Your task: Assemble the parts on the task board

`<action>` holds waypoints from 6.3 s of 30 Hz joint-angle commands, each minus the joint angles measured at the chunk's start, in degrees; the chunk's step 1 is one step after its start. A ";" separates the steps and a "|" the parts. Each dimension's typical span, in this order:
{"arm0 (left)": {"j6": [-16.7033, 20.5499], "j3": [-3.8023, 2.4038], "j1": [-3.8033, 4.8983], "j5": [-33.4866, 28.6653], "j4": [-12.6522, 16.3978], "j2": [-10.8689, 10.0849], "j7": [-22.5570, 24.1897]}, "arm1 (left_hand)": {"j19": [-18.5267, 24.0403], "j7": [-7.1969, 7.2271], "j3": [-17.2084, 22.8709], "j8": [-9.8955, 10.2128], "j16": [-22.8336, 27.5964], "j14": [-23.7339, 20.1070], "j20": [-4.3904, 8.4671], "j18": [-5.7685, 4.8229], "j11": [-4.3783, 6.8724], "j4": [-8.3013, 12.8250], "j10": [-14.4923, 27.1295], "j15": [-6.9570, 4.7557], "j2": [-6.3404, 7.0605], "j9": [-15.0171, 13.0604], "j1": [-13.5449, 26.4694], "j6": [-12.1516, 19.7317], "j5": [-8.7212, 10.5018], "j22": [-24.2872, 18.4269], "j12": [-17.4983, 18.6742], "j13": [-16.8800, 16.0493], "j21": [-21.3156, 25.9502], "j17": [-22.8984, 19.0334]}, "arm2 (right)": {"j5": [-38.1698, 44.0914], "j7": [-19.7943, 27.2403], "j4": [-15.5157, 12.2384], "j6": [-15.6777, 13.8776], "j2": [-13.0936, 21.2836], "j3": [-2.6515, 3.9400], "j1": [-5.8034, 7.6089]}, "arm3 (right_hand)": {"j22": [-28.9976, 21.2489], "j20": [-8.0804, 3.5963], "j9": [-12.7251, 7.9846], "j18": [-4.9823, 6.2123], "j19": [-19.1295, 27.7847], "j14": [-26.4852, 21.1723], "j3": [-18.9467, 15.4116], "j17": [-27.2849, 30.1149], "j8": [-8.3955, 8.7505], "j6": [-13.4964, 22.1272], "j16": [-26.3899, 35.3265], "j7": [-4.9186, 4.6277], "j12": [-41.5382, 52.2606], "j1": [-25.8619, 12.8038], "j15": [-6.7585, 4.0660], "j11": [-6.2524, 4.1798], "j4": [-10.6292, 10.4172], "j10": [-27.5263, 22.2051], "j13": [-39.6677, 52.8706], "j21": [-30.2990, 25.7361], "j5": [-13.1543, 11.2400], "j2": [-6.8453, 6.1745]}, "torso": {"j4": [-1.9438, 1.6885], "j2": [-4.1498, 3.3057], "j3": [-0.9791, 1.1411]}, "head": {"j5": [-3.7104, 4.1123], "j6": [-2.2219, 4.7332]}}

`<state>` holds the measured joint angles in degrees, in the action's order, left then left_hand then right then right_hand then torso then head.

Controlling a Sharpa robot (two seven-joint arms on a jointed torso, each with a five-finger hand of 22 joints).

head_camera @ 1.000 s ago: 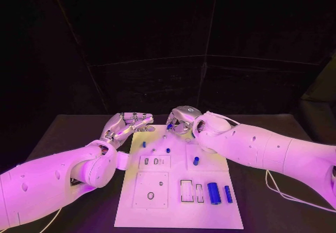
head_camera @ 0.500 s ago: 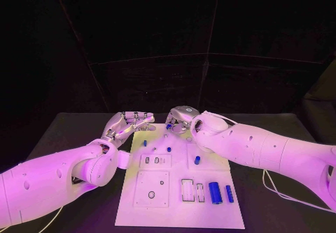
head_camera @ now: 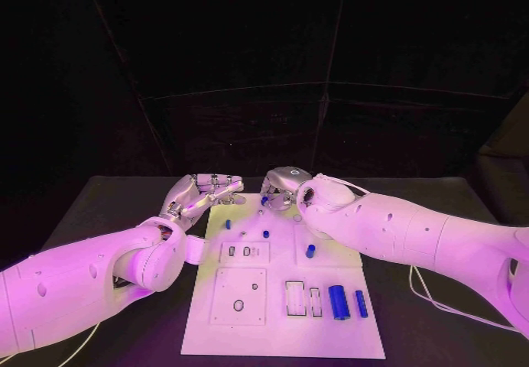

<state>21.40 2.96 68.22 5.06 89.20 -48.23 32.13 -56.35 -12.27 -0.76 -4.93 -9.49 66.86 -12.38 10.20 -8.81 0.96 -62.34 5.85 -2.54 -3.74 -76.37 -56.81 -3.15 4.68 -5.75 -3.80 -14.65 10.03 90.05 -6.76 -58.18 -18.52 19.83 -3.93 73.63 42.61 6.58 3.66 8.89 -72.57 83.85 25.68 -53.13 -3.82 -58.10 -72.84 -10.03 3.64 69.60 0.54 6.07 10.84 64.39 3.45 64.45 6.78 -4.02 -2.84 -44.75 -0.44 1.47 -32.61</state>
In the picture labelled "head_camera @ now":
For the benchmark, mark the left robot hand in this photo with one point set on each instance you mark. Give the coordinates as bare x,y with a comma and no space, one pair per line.
193,195

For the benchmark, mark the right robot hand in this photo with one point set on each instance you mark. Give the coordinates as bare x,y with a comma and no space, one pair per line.
284,179

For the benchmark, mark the small blue plug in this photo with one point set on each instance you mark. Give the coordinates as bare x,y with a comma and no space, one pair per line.
264,200

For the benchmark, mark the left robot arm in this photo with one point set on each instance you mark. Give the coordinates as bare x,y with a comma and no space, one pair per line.
73,275

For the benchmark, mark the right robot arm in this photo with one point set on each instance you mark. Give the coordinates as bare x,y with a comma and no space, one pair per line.
412,238

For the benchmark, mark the white task board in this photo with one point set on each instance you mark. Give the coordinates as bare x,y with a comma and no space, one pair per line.
281,332

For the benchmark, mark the short blue peg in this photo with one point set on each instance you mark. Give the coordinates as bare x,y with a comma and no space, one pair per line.
265,234

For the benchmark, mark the tall blue peg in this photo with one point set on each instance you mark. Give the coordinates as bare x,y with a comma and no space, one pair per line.
310,251

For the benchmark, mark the thick long blue cylinder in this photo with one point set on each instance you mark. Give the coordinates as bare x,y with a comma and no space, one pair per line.
339,302

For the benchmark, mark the thin long blue cylinder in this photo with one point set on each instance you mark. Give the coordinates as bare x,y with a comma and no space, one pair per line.
360,304

